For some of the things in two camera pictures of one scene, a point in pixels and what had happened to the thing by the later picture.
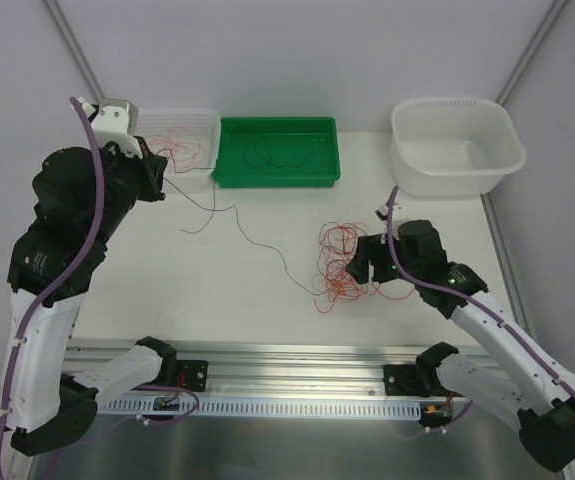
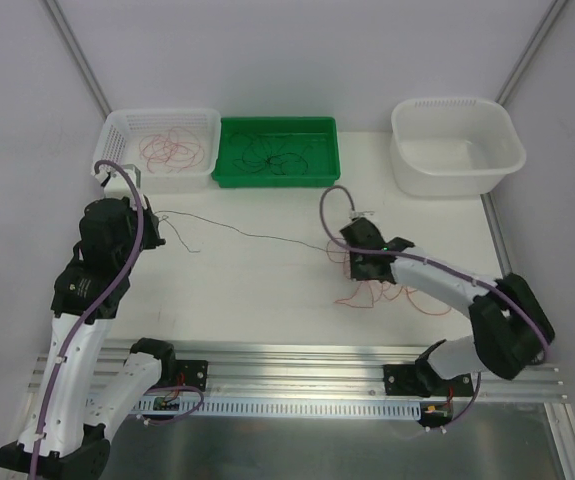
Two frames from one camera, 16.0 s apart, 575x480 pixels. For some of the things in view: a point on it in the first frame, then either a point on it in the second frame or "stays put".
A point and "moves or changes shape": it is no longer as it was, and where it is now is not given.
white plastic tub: (453, 147) stays put
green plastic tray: (277, 152) stays put
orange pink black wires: (333, 283) moves or changes shape
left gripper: (152, 171) -> (150, 226)
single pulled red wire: (180, 145) stays put
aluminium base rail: (280, 372) stays put
